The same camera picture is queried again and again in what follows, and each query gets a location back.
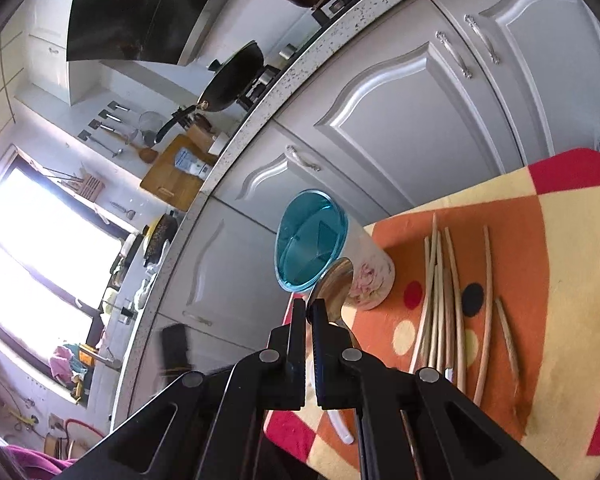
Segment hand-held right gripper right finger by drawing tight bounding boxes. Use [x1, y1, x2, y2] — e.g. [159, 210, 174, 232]
[307, 299, 561, 480]

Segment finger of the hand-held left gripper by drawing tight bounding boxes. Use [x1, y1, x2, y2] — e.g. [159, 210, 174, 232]
[161, 324, 190, 376]

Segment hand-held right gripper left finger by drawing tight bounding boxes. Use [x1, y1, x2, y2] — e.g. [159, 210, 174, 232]
[62, 299, 308, 480]

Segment metal spoon with white handle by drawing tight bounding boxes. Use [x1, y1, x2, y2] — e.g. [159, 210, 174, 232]
[304, 258, 355, 446]

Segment floral utensil holder teal rim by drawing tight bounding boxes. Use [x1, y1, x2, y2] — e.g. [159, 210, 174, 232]
[274, 189, 396, 311]

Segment pile of wooden chopsticks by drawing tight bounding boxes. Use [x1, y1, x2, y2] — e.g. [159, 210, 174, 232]
[409, 212, 523, 406]

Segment white cabinet door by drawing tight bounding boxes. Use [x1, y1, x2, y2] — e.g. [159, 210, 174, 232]
[275, 0, 526, 211]
[425, 0, 600, 163]
[212, 120, 416, 226]
[150, 195, 301, 361]

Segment pink rag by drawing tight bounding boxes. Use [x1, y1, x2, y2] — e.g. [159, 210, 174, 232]
[50, 344, 77, 381]

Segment yellow pot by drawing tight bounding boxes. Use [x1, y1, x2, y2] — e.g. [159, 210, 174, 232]
[142, 212, 178, 261]

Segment wooden cutting board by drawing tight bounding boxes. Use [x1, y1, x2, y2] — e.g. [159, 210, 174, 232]
[140, 134, 218, 211]

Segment window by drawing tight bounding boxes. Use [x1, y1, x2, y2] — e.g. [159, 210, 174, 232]
[0, 145, 141, 396]

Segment pink cloth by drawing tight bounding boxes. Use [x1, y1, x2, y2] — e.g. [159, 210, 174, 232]
[2, 444, 63, 480]

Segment blue white packet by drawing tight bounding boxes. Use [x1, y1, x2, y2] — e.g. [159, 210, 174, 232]
[174, 149, 211, 178]

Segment wooden spoon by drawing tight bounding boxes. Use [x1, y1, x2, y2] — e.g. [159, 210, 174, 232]
[129, 137, 159, 162]

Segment wooden knife block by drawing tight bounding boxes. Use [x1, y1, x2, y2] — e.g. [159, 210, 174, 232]
[185, 112, 216, 145]

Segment orange red printed blanket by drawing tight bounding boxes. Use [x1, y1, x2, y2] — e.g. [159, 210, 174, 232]
[264, 148, 600, 480]

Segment black wok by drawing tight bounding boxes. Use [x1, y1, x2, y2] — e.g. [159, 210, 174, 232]
[155, 40, 266, 143]

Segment black gas stove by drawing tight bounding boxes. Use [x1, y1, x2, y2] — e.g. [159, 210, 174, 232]
[235, 0, 396, 111]

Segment black range hood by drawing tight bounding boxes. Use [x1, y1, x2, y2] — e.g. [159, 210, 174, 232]
[66, 0, 236, 67]

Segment wooden wall rack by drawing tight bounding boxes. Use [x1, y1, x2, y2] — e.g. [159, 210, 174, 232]
[76, 171, 104, 202]

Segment white wall cabinet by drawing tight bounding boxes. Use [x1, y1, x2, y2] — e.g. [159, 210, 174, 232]
[27, 0, 91, 96]

